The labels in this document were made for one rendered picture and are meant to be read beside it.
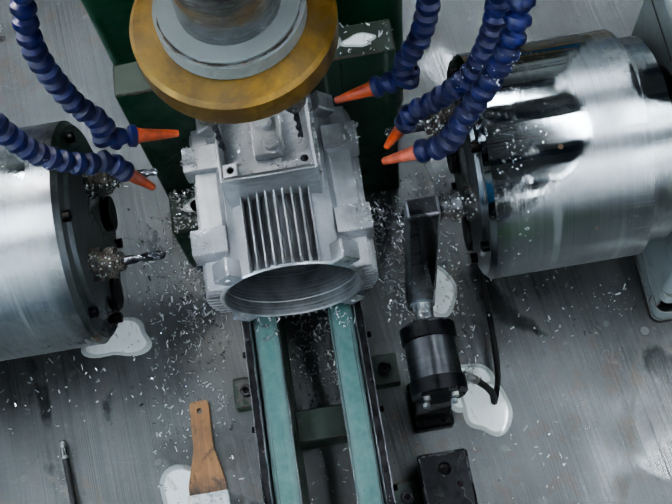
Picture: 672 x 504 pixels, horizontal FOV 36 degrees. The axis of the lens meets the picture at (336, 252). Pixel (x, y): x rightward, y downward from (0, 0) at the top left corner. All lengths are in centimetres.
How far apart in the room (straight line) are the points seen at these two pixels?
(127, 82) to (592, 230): 51
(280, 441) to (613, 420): 42
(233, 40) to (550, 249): 42
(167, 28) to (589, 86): 43
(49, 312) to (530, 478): 60
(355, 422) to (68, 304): 35
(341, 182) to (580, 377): 42
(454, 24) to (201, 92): 72
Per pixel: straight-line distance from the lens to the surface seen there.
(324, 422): 125
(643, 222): 109
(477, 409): 130
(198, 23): 84
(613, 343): 134
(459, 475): 122
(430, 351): 106
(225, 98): 86
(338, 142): 112
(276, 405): 119
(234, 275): 106
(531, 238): 106
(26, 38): 92
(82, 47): 159
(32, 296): 107
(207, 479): 130
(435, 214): 89
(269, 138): 106
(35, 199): 106
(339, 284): 117
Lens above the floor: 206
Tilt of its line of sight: 68 degrees down
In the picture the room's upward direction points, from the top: 11 degrees counter-clockwise
